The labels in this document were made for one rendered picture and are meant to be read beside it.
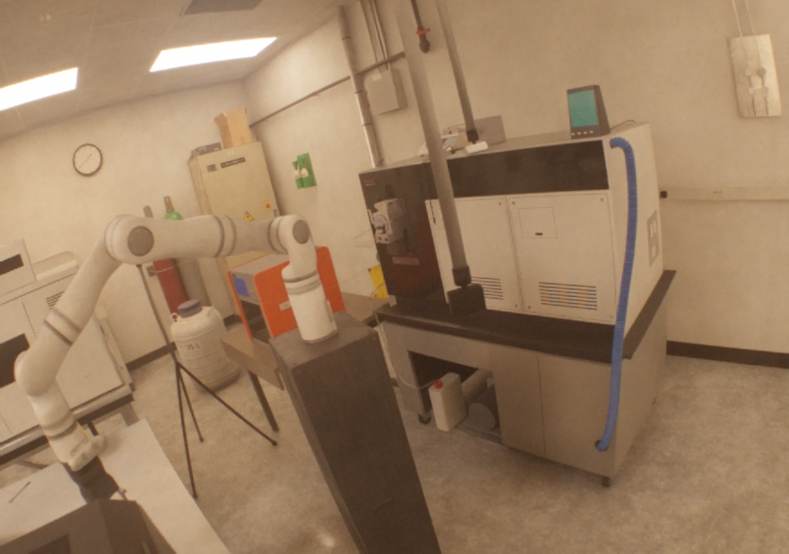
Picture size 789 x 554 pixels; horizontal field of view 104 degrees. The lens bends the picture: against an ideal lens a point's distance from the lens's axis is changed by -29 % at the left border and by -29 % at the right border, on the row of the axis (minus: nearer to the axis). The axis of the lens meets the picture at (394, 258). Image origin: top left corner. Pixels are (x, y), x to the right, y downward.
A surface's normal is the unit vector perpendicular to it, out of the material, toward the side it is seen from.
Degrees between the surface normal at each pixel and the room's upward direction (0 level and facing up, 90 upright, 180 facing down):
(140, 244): 101
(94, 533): 0
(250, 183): 90
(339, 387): 90
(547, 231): 90
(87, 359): 90
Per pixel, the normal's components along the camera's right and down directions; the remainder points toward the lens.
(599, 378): -0.70, 0.34
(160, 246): 0.87, 0.22
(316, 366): 0.48, 0.12
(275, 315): 0.68, 0.04
